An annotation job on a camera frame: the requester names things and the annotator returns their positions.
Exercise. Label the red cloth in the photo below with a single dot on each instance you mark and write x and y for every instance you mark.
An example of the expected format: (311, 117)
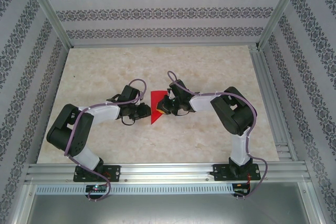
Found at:
(155, 103)

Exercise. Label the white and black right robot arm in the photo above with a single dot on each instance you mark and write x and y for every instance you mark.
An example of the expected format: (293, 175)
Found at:
(203, 102)

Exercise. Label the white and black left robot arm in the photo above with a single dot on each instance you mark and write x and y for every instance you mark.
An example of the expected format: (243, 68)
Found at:
(105, 112)

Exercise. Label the grey sheet metal panel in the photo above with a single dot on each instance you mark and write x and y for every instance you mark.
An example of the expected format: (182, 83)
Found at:
(168, 211)

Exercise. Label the long grooved aluminium profile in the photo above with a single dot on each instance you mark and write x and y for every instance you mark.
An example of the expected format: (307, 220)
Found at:
(270, 103)

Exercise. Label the thin aluminium frame rail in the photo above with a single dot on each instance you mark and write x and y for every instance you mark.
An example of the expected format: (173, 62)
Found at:
(162, 46)

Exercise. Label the wide grooved aluminium rail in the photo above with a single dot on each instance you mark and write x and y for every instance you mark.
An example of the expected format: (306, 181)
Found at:
(168, 171)

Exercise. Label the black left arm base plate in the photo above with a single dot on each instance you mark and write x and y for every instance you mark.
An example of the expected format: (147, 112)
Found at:
(114, 172)

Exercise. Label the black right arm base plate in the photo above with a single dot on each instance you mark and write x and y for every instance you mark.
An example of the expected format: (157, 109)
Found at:
(219, 172)

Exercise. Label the aluminium frame post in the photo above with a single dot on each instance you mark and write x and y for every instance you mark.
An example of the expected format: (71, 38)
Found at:
(47, 11)
(282, 9)

